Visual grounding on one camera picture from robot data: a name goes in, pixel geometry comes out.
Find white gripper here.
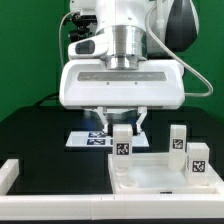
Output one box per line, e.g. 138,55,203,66
59,59,185,134

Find white square table top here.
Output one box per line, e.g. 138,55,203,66
108,153,224,194

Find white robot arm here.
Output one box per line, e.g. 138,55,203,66
59,0,213,134

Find white sheet with tags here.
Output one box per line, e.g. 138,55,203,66
66,131,149,147

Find white U-shaped obstacle fence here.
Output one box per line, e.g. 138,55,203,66
0,159,224,221

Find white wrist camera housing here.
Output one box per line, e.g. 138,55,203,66
68,35,109,60

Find black cables at base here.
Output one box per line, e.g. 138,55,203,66
33,92,61,108

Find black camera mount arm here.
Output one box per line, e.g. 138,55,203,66
68,13,97,42

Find white cable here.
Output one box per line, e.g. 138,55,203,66
58,11,76,68

